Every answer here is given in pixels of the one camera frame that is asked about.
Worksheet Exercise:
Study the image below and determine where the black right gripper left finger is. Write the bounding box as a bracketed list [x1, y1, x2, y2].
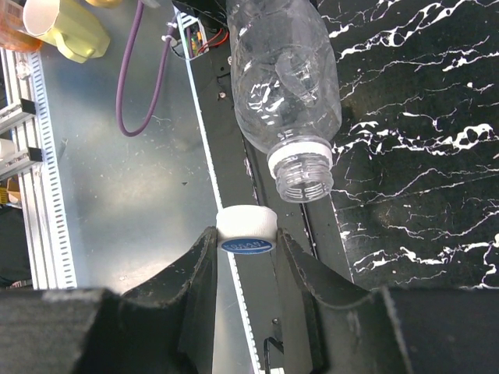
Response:
[1, 227, 218, 373]

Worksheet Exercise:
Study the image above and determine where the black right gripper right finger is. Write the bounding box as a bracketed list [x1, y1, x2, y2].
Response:
[276, 229, 498, 373]

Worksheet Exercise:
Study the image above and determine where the white blue bottle cap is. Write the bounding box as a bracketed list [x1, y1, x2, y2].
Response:
[216, 205, 278, 255]

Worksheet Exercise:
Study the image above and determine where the clear plastic bottle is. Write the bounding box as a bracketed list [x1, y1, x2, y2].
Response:
[226, 1, 342, 203]

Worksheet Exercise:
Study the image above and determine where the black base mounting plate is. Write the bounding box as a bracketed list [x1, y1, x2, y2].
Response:
[171, 0, 352, 374]

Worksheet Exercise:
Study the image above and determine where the yellow mug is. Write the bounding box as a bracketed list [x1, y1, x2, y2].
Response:
[23, 0, 111, 63]

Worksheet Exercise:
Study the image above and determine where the orange mug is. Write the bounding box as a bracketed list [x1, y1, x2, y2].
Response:
[1, 1, 42, 53]

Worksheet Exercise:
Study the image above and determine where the aluminium slotted rail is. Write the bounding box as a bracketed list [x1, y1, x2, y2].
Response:
[1, 50, 77, 289]

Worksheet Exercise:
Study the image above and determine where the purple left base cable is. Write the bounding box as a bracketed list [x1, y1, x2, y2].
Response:
[115, 0, 175, 137]

